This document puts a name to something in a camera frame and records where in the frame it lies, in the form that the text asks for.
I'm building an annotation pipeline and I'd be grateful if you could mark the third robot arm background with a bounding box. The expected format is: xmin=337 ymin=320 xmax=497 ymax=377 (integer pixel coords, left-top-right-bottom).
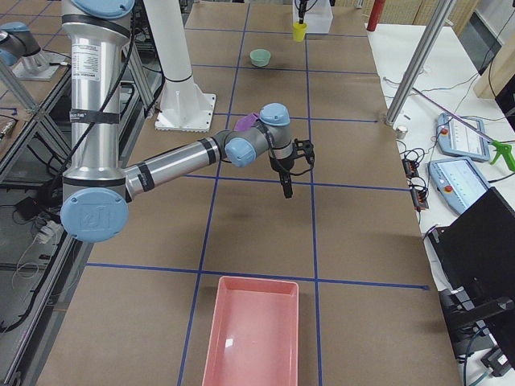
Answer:
xmin=1 ymin=22 xmax=59 ymax=81

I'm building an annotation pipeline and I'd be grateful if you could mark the far blue teach pendant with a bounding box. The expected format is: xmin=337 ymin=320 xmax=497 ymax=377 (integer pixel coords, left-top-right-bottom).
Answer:
xmin=436 ymin=113 xmax=490 ymax=162

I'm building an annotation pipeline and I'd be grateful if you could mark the clear plastic storage box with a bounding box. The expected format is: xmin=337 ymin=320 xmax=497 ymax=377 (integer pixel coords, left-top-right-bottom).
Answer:
xmin=292 ymin=0 xmax=333 ymax=34

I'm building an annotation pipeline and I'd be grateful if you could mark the far orange black connector box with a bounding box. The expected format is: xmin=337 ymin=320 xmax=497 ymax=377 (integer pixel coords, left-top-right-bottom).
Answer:
xmin=402 ymin=159 xmax=419 ymax=179

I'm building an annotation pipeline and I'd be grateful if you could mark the black monitor stand clamp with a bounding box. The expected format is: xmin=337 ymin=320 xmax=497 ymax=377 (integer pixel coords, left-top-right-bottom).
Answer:
xmin=439 ymin=289 xmax=514 ymax=358

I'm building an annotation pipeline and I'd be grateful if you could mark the small silver metal cup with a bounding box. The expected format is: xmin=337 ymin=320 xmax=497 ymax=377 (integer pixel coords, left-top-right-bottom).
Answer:
xmin=394 ymin=125 xmax=408 ymax=140

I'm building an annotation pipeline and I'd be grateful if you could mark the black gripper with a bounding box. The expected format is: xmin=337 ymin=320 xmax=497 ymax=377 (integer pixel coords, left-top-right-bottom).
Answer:
xmin=269 ymin=144 xmax=295 ymax=198
xmin=295 ymin=0 xmax=308 ymax=23

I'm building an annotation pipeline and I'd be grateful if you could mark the purple cloth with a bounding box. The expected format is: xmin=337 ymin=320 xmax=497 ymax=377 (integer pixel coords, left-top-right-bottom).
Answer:
xmin=233 ymin=113 xmax=259 ymax=132

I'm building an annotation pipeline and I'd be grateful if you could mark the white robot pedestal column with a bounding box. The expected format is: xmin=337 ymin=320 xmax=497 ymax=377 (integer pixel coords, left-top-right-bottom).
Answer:
xmin=144 ymin=0 xmax=216 ymax=132

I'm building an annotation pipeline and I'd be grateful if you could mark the green plastic bowl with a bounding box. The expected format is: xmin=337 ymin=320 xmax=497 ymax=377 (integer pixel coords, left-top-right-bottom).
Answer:
xmin=249 ymin=48 xmax=271 ymax=68

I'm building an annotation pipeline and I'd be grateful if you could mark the near orange black connector box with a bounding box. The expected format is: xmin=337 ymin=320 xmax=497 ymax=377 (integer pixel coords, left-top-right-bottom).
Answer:
xmin=410 ymin=187 xmax=429 ymax=211

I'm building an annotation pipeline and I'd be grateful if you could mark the near blue teach pendant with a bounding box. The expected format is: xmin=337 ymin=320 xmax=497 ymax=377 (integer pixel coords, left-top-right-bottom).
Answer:
xmin=428 ymin=156 xmax=491 ymax=215

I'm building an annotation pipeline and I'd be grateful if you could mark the aluminium frame post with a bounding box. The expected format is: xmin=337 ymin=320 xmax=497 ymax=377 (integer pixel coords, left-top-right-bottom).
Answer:
xmin=385 ymin=0 xmax=456 ymax=126

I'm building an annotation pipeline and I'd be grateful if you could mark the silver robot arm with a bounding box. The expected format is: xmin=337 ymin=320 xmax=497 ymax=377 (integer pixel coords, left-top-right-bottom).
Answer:
xmin=60 ymin=1 xmax=295 ymax=243

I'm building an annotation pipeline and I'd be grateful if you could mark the yellow plastic cup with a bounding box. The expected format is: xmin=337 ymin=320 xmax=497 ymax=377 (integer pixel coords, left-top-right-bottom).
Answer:
xmin=292 ymin=22 xmax=307 ymax=43

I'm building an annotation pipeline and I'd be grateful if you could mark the pink plastic tray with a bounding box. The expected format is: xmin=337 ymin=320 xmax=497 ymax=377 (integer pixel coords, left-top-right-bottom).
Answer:
xmin=202 ymin=276 xmax=299 ymax=385

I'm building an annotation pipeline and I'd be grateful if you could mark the blue teach pendant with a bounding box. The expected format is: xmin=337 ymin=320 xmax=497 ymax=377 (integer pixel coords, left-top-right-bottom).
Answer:
xmin=436 ymin=113 xmax=490 ymax=162
xmin=428 ymin=156 xmax=491 ymax=215

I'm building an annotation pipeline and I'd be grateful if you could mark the orange black connector box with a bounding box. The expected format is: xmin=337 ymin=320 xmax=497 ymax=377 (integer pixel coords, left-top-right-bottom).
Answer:
xmin=410 ymin=187 xmax=429 ymax=211
xmin=402 ymin=159 xmax=419 ymax=179

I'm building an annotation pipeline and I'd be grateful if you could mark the black monitor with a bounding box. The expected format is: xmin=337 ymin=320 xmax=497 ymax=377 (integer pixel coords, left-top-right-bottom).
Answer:
xmin=429 ymin=187 xmax=514 ymax=363

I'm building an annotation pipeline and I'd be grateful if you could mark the green handled reacher grabber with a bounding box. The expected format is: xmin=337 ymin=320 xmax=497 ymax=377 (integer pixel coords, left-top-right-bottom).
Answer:
xmin=412 ymin=87 xmax=515 ymax=172

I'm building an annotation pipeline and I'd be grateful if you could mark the red fire extinguisher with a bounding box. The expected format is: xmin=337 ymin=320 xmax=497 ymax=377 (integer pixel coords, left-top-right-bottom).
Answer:
xmin=367 ymin=0 xmax=385 ymax=32

